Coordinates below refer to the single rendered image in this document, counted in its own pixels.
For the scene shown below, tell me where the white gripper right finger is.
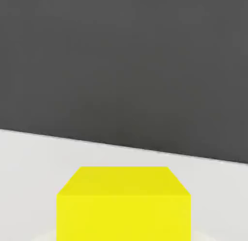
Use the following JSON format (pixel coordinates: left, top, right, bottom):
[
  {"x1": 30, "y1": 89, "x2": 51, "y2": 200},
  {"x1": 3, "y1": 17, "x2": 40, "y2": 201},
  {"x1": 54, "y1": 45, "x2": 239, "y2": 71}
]
[{"x1": 191, "y1": 226, "x2": 215, "y2": 241}]

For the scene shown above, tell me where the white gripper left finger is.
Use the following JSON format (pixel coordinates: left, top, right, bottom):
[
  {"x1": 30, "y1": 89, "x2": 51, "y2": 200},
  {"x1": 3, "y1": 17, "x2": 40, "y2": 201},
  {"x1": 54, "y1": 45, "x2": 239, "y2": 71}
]
[{"x1": 31, "y1": 230, "x2": 57, "y2": 241}]

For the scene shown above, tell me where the small yellow cube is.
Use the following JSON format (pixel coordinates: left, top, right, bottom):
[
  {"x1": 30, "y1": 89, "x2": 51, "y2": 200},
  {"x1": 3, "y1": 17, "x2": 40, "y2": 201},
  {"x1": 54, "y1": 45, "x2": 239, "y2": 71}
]
[{"x1": 56, "y1": 166, "x2": 192, "y2": 241}]

